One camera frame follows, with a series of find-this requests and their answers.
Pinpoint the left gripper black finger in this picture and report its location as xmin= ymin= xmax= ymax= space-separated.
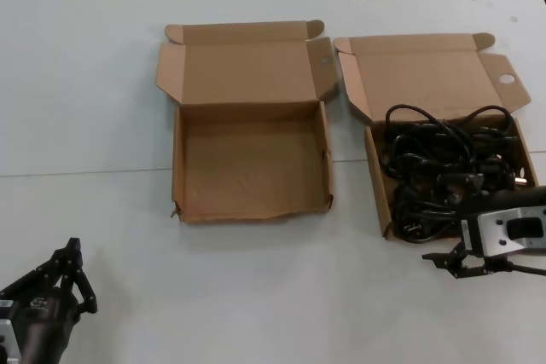
xmin=0 ymin=236 xmax=83 ymax=300
xmin=61 ymin=264 xmax=99 ymax=326

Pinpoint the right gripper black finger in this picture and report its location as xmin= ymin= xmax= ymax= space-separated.
xmin=421 ymin=242 xmax=520 ymax=282
xmin=443 ymin=172 xmax=487 ymax=207

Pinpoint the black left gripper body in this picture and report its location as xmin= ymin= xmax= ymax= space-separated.
xmin=15 ymin=288 xmax=82 ymax=340

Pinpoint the plain brown cardboard box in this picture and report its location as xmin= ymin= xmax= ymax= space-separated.
xmin=154 ymin=19 xmax=341 ymax=227

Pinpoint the cardboard box with round hole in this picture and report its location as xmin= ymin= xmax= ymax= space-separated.
xmin=332 ymin=32 xmax=539 ymax=240

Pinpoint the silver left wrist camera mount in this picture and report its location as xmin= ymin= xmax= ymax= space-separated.
xmin=0 ymin=299 xmax=21 ymax=364

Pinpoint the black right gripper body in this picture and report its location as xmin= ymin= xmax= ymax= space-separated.
xmin=455 ymin=186 xmax=546 ymax=217

